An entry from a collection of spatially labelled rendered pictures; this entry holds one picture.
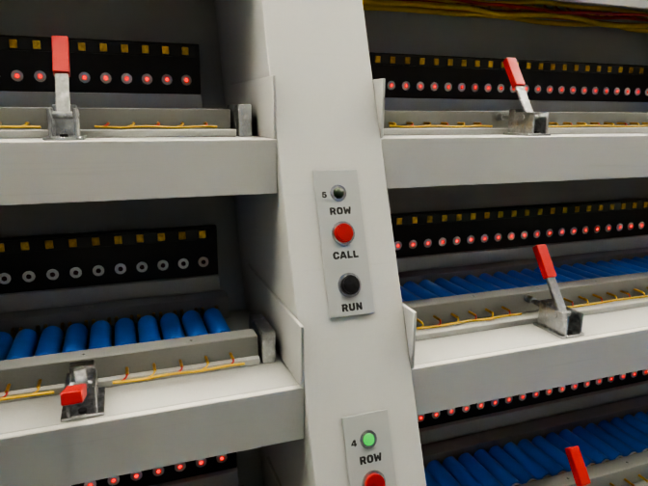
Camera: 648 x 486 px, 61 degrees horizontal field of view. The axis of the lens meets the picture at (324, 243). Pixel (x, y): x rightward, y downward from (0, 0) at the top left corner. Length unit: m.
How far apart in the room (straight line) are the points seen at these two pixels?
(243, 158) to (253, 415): 0.20
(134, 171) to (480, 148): 0.31
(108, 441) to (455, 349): 0.30
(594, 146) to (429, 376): 0.30
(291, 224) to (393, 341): 0.13
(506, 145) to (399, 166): 0.12
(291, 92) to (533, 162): 0.25
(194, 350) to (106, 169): 0.16
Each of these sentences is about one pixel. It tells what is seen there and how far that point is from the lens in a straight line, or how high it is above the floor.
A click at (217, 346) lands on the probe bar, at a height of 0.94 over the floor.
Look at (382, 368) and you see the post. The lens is 0.47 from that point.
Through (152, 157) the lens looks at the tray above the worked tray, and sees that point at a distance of 0.45.
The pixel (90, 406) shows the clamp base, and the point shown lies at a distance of 0.45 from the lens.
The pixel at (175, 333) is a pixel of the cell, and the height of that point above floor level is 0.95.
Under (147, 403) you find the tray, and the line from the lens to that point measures 0.44.
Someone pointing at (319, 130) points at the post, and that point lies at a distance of 0.48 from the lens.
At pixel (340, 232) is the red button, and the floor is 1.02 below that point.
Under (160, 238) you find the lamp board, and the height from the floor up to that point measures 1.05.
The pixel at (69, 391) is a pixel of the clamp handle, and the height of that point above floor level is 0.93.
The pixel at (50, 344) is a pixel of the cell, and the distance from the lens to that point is 0.52.
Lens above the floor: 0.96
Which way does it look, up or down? 6 degrees up
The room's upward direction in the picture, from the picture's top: 7 degrees counter-clockwise
